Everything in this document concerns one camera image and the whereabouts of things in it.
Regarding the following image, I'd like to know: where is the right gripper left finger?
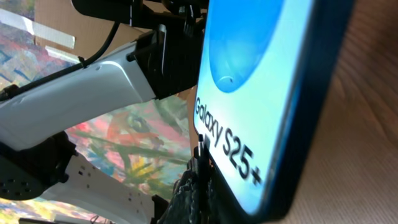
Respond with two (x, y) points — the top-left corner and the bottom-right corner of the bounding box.
(157, 157), (201, 224)

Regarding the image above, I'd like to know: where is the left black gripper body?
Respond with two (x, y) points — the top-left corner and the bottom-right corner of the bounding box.
(127, 0), (208, 100)

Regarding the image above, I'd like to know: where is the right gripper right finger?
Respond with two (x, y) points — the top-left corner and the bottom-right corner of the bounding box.
(203, 146), (246, 224)

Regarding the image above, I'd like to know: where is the blue Samsung Galaxy smartphone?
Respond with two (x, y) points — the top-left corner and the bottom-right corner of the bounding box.
(193, 0), (353, 223)

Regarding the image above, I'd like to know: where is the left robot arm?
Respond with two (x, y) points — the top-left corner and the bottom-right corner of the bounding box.
(1, 0), (209, 223)

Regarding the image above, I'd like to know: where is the brown cardboard box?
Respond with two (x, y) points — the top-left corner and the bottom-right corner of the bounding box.
(34, 0), (181, 62)

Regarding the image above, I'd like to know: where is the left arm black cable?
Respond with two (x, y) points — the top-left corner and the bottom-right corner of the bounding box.
(0, 21), (121, 102)

